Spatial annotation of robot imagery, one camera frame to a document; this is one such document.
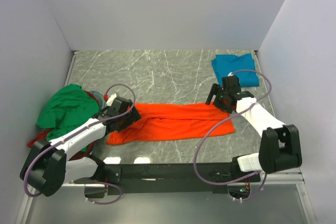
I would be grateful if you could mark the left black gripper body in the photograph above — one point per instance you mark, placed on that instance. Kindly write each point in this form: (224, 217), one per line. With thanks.
(128, 119)

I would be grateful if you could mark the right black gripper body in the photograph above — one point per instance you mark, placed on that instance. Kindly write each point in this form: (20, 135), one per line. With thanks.
(220, 100)

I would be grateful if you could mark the orange t-shirt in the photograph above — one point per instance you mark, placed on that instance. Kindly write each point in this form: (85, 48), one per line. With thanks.
(168, 122)

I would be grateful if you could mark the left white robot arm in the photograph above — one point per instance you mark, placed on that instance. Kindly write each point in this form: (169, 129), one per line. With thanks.
(49, 164)

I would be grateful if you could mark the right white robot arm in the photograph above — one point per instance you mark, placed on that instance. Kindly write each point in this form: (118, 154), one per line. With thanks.
(280, 143)

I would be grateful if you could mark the folded blue t-shirt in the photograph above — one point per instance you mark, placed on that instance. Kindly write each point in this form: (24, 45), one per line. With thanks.
(223, 65)

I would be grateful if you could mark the green t-shirt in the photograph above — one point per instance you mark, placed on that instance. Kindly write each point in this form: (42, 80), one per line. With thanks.
(68, 108)

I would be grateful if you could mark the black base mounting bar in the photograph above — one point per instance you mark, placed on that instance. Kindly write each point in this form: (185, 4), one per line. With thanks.
(170, 178)

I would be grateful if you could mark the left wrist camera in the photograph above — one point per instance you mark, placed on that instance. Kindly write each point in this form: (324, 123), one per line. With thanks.
(108, 99)

